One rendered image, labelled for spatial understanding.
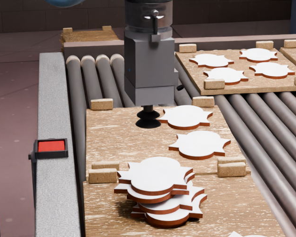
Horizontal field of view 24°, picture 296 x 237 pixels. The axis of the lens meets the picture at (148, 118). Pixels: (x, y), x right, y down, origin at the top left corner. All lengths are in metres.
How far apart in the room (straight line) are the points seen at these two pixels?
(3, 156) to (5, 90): 1.15
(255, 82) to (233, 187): 0.70
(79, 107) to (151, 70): 0.82
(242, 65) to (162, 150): 0.72
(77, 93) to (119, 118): 0.27
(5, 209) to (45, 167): 1.79
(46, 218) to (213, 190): 0.33
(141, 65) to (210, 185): 0.42
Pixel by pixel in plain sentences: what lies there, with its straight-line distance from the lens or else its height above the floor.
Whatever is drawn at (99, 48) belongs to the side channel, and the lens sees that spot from 2.37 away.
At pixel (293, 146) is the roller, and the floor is 0.92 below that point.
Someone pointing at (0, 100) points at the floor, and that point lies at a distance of 4.75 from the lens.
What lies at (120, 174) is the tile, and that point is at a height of 0.99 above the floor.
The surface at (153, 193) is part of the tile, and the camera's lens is 1.23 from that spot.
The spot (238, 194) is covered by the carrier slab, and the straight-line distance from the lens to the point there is 1.37.
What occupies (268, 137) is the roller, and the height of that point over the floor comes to 0.92.
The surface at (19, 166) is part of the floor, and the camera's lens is 3.74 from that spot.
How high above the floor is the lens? 1.56
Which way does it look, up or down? 21 degrees down
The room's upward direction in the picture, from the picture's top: straight up
